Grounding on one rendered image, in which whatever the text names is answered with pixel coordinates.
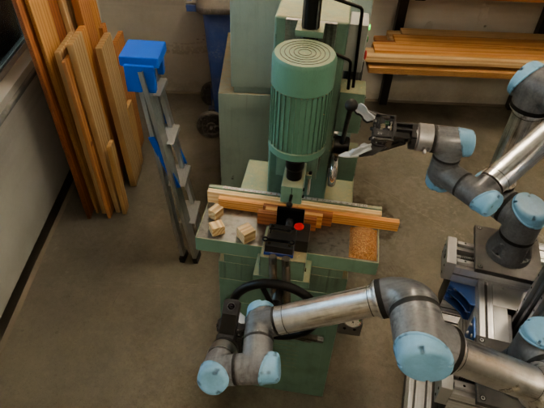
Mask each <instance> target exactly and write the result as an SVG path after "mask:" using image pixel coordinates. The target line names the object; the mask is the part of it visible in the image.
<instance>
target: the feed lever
mask: <svg viewBox="0 0 544 408"><path fill-rule="evenodd" d="M357 108H358V103H357V101H356V100H355V99H349V100H347V101H346V103H345V109H346V110H347V113H346V119H345V123H344V126H343V130H342V136H339V135H336V136H335V138H334V149H333V153H336V154H341V153H343V152H344V151H349V146H350V137H346V133H347V130H348V126H349V123H350V119H351V114H352V112H354V111H355V110H356V109H357Z"/></svg>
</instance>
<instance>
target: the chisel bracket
mask: <svg viewBox="0 0 544 408"><path fill-rule="evenodd" d="M306 171H307V163H304V169H303V171H302V178H301V179H300V180H299V181H289V180H288V179H287V177H286V174H287V168H286V167H285V170H284V174H283V181H282V185H281V195H280V202H288V201H289V197H290V194H292V195H293V197H292V201H291V203H294V204H301V202H302V198H304V195H303V192H304V183H305V175H306Z"/></svg>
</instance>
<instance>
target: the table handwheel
mask: <svg viewBox="0 0 544 408"><path fill-rule="evenodd" d="M266 288H274V289H277V291H276V292H275V293H274V294H272V297H270V295H269V292H268V291H267V289H266ZM256 289H261V291H262V293H263V295H264V296H265V298H266V300H267V301H270V302H271V303H272V304H273V305H274V306H276V305H280V304H283V291H288V292H290V293H292V294H294V295H297V296H299V297H300V298H301V299H302V300H306V299H309V298H313V295H311V294H310V293H309V292H308V291H306V290H305V289H303V288H302V287H300V286H297V285H295V284H294V283H289V282H287V281H283V280H279V279H272V278H262V279H255V280H252V281H249V282H246V283H243V284H242V285H240V286H238V287H237V288H236V289H235V290H234V291H233V292H232V294H231V296H230V299H234V300H239V298H240V297H241V296H242V295H243V294H245V293H246V292H248V291H252V290H256ZM314 330H315V329H309V330H305V331H300V332H296V333H292V334H284V335H280V336H276V337H274V339H275V340H292V339H297V338H302V337H304V336H307V335H309V334H310V333H311V332H313V331H314Z"/></svg>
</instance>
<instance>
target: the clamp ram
mask: <svg viewBox="0 0 544 408"><path fill-rule="evenodd" d="M304 213H305V210H302V209H296V208H288V207H284V206H278V208H277V219H276V224H279V225H285V226H292V227H294V225H295V224H296V223H304Z"/></svg>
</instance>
